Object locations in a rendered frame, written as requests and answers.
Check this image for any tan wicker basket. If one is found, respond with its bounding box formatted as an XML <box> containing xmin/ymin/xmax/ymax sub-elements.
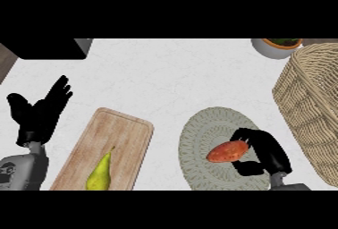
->
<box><xmin>270</xmin><ymin>42</ymin><xmax>338</xmax><ymax>189</ymax></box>

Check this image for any wooden cutting board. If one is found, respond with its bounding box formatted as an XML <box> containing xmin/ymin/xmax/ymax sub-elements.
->
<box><xmin>48</xmin><ymin>106</ymin><xmax>156</xmax><ymax>191</ymax></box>

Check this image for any black appliance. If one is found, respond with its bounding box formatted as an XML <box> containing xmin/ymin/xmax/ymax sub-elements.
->
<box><xmin>0</xmin><ymin>38</ymin><xmax>94</xmax><ymax>61</ymax></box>

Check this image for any yellow-green pear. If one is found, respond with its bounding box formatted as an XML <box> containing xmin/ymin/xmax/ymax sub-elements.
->
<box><xmin>84</xmin><ymin>145</ymin><xmax>116</xmax><ymax>191</ymax></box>

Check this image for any orange sweet potato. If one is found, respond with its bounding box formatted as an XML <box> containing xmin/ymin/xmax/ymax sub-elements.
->
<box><xmin>206</xmin><ymin>140</ymin><xmax>250</xmax><ymax>164</ymax></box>

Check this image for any grey potted plant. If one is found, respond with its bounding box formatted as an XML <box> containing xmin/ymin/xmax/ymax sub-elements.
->
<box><xmin>250</xmin><ymin>38</ymin><xmax>305</xmax><ymax>60</ymax></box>

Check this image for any grey woven round placemat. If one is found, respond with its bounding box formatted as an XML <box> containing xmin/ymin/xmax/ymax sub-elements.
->
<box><xmin>177</xmin><ymin>106</ymin><xmax>273</xmax><ymax>191</ymax></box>

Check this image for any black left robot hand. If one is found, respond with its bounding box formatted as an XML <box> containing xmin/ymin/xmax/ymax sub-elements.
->
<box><xmin>5</xmin><ymin>74</ymin><xmax>73</xmax><ymax>148</ymax></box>

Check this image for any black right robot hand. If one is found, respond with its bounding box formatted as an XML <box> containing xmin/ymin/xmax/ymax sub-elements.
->
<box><xmin>228</xmin><ymin>127</ymin><xmax>293</xmax><ymax>177</ymax></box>

